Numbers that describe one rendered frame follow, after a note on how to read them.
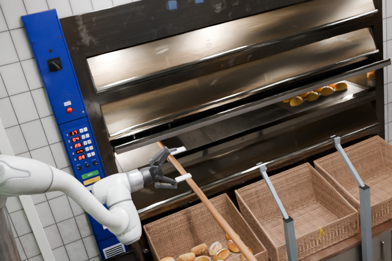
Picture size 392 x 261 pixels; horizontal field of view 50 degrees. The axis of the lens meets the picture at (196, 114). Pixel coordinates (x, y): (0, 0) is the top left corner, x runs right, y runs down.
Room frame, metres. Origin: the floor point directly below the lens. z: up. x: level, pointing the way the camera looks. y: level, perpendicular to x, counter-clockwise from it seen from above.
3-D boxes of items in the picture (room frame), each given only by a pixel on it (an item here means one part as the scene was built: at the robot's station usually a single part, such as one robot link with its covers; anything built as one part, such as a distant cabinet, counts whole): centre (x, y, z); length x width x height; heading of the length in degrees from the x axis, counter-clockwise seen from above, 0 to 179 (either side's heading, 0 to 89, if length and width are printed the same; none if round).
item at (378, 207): (2.30, -1.04, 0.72); 0.56 x 0.49 x 0.28; 109
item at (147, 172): (1.60, 0.24, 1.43); 0.09 x 0.07 x 0.08; 107
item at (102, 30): (2.40, -0.36, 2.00); 1.80 x 0.08 x 0.21; 107
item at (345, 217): (2.12, -0.47, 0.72); 0.56 x 0.49 x 0.28; 107
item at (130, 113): (2.37, -0.37, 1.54); 1.79 x 0.11 x 0.19; 107
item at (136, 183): (1.58, 0.31, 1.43); 0.09 x 0.06 x 0.09; 17
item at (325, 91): (2.97, -0.79, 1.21); 0.61 x 0.48 x 0.06; 17
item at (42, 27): (2.95, 0.91, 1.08); 1.93 x 0.16 x 2.15; 17
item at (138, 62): (2.37, -0.37, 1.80); 1.79 x 0.11 x 0.19; 107
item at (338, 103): (2.40, -0.36, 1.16); 1.80 x 0.06 x 0.04; 107
